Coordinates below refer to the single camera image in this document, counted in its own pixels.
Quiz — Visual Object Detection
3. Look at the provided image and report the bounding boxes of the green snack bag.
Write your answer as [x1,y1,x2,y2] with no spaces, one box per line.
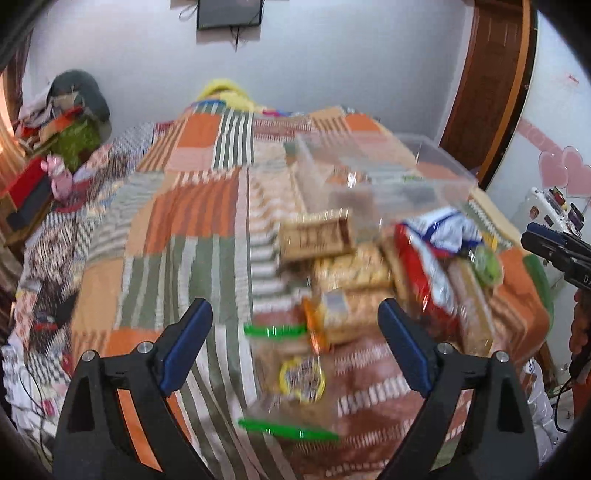
[468,244,504,288]

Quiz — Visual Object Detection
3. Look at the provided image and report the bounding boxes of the red instant noodle packet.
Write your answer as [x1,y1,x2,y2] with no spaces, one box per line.
[394,223,458,338]

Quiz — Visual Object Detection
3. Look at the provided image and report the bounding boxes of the clear orange biscuit packet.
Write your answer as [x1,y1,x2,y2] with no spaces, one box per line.
[448,258,495,357]

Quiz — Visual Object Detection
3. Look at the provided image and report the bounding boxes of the white side cabinet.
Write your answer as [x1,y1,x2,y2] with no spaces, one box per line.
[512,187,585,239]

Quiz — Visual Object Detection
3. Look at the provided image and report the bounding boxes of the blue white snack bag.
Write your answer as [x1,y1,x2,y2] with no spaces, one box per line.
[403,206,484,256]

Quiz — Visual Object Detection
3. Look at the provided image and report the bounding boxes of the clear green-sealed snack bag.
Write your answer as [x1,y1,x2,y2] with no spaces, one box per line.
[238,324,339,442]

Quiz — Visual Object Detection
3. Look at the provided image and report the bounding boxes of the orange-edged biscuit packet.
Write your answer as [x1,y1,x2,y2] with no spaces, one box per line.
[301,288,394,354]

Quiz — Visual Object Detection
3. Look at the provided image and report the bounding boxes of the brown wooden door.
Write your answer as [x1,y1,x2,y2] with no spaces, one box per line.
[440,1,537,189]

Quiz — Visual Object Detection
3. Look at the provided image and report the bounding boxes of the yellow biscuit packet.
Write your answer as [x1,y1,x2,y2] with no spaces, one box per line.
[311,242,392,292]

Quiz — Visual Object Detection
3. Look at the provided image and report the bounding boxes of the clear plastic storage bin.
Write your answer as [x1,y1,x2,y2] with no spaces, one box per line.
[294,132,478,229]

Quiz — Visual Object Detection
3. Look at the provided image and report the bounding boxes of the pink plush toy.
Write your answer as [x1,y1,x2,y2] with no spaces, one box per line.
[41,154,73,201]

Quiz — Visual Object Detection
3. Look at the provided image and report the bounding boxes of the red and black box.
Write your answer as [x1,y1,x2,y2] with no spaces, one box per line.
[1,156,52,236]

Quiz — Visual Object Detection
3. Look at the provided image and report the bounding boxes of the brown cracker packet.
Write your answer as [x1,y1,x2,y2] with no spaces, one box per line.
[279,209,356,263]

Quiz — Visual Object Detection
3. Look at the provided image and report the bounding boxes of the grey cushion on pile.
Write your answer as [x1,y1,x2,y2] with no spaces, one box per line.
[48,69,110,123]

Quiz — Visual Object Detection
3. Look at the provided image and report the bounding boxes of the yellow plush pillow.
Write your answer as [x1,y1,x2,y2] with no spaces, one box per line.
[197,79,259,112]

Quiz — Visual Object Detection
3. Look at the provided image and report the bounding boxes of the pink heart wall decoration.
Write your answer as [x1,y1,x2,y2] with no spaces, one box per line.
[538,146,591,198]

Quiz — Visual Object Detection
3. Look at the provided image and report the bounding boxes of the small black wall monitor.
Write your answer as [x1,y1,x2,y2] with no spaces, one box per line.
[197,0,263,30]

